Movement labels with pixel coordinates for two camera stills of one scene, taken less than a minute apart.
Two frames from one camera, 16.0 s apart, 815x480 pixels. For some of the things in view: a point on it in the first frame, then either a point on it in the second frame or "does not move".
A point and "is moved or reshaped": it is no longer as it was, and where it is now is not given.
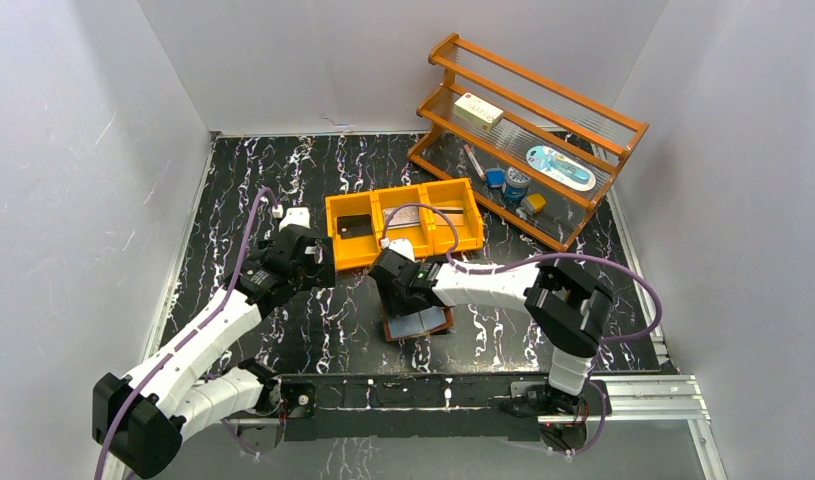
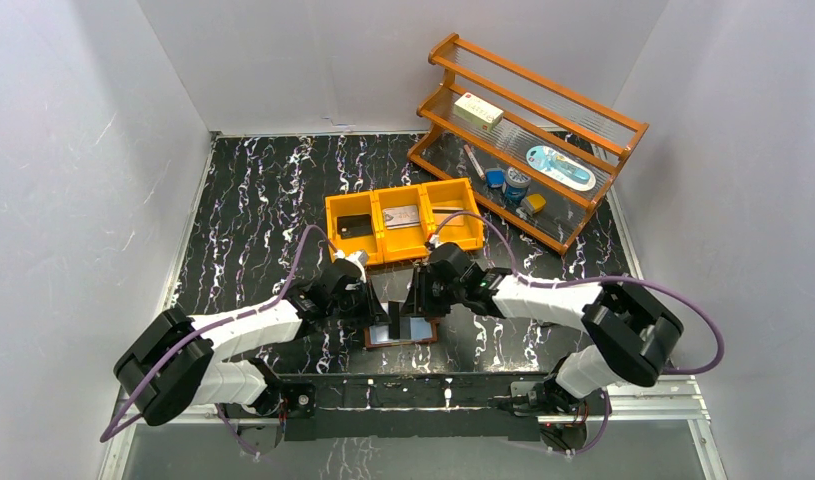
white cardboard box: [478, 112] does not move
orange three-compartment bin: [434, 217] does not move
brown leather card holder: [416, 324] is moved or reshaped
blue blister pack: [561, 168] does not move
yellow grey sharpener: [534, 203] does not move
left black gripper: [316, 266] to [368, 300]
